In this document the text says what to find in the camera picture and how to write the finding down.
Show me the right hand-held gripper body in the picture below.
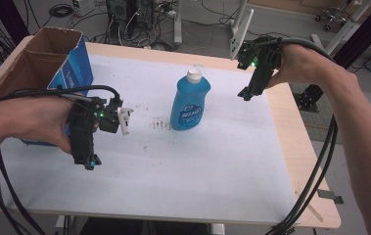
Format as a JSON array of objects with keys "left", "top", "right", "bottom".
[{"left": 236, "top": 36, "right": 283, "bottom": 86}]

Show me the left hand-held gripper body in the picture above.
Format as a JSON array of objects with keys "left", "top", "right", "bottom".
[{"left": 66, "top": 95, "right": 134, "bottom": 155}]

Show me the blue cardboard box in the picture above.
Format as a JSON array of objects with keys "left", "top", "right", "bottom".
[{"left": 0, "top": 26, "right": 95, "bottom": 147}]

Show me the blue dish soap bottle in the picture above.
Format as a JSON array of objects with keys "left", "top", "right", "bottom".
[{"left": 169, "top": 68, "right": 211, "bottom": 132}]

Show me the person's right hand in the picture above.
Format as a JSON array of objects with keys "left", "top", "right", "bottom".
[{"left": 265, "top": 43, "right": 330, "bottom": 90}]

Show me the person's left hand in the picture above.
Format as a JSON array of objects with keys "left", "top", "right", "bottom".
[{"left": 8, "top": 95, "right": 76, "bottom": 155}]

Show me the white stand leg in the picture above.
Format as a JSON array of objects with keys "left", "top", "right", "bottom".
[
  {"left": 172, "top": 0, "right": 184, "bottom": 46},
  {"left": 229, "top": 0, "right": 255, "bottom": 61}
]

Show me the grey floor mat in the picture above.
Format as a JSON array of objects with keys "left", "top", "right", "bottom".
[{"left": 289, "top": 81, "right": 338, "bottom": 145}]

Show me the wheeled chair base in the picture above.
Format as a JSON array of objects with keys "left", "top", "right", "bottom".
[{"left": 314, "top": 6, "right": 349, "bottom": 32}]

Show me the white table mat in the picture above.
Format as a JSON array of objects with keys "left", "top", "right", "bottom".
[{"left": 0, "top": 53, "right": 297, "bottom": 226}]

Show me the white power supply box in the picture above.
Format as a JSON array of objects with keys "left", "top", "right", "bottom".
[{"left": 71, "top": 0, "right": 97, "bottom": 18}]

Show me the black computer tower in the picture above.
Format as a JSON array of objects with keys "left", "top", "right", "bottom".
[
  {"left": 136, "top": 0, "right": 156, "bottom": 27},
  {"left": 105, "top": 0, "right": 129, "bottom": 24}
]

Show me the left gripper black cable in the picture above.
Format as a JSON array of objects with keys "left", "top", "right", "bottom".
[{"left": 0, "top": 84, "right": 123, "bottom": 235}]

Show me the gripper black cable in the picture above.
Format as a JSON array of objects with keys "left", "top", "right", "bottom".
[
  {"left": 264, "top": 36, "right": 339, "bottom": 235},
  {"left": 0, "top": 84, "right": 123, "bottom": 235}
]

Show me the white table frame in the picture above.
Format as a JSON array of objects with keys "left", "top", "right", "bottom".
[{"left": 309, "top": 0, "right": 371, "bottom": 56}]

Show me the black metal post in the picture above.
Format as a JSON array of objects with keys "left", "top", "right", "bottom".
[
  {"left": 0, "top": 0, "right": 31, "bottom": 43},
  {"left": 293, "top": 0, "right": 371, "bottom": 114}
]

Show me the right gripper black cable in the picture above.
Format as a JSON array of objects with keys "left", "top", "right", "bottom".
[{"left": 264, "top": 36, "right": 339, "bottom": 235}]

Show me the coiled black cable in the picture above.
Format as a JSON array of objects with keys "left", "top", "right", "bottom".
[{"left": 48, "top": 3, "right": 74, "bottom": 19}]

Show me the grey metal bracket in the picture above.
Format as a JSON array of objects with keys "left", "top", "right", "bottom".
[{"left": 316, "top": 188, "right": 344, "bottom": 205}]

